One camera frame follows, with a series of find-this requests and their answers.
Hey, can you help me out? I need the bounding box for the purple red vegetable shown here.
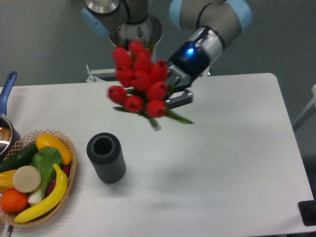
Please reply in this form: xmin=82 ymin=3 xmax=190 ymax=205
xmin=46 ymin=164 xmax=71 ymax=196

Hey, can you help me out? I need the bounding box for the dark grey ribbed vase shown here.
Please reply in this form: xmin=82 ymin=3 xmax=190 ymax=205
xmin=86 ymin=132 xmax=126 ymax=184

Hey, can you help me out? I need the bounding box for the green bok choy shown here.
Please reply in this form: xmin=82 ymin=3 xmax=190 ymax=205
xmin=28 ymin=146 xmax=62 ymax=205

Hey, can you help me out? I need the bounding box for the black device at table edge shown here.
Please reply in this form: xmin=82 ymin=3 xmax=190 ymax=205
xmin=298 ymin=200 xmax=316 ymax=226

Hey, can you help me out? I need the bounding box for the green cucumber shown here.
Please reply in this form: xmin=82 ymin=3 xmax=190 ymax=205
xmin=0 ymin=144 xmax=38 ymax=172

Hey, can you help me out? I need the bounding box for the white furniture frame right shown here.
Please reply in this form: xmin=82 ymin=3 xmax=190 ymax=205
xmin=292 ymin=84 xmax=316 ymax=132

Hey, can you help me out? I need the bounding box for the red tulip bouquet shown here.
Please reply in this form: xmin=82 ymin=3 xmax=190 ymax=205
xmin=107 ymin=40 xmax=193 ymax=131

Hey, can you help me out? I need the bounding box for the woven wicker basket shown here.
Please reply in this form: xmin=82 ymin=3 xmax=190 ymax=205
xmin=0 ymin=129 xmax=77 ymax=228

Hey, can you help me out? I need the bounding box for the blue handled saucepan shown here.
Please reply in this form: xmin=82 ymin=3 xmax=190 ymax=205
xmin=0 ymin=71 xmax=20 ymax=162

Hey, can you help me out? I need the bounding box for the beige round disc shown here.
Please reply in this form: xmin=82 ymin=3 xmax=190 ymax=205
xmin=12 ymin=165 xmax=41 ymax=193

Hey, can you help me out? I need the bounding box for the yellow banana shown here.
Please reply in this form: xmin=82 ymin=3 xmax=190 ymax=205
xmin=14 ymin=164 xmax=68 ymax=224

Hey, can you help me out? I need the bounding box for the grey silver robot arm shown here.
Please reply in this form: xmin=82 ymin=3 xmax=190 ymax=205
xmin=81 ymin=0 xmax=252 ymax=109

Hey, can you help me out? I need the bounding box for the orange fruit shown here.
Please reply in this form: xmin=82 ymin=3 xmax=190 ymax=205
xmin=0 ymin=189 xmax=28 ymax=213

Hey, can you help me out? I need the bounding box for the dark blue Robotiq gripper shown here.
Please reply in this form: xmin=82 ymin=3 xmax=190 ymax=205
xmin=165 ymin=27 xmax=224 ymax=109

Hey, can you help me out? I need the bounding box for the yellow bell pepper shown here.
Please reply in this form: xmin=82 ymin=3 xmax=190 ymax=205
xmin=0 ymin=169 xmax=16 ymax=193

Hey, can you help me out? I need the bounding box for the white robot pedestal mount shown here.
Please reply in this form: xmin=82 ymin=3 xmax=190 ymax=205
xmin=85 ymin=12 xmax=163 ymax=83

